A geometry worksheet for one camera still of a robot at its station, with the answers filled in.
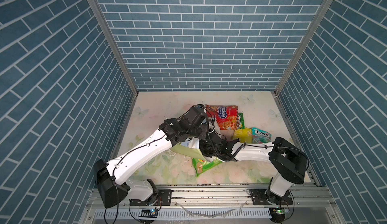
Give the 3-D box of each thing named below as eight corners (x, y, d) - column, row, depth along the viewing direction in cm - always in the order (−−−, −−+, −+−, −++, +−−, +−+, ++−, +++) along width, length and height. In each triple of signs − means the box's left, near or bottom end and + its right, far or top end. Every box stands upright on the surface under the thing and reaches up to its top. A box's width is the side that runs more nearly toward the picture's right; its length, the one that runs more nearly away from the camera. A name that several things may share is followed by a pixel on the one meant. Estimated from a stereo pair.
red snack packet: (206, 134, 99) (206, 127, 93) (205, 110, 111) (205, 103, 105) (239, 134, 99) (242, 127, 93) (234, 111, 112) (237, 104, 105)
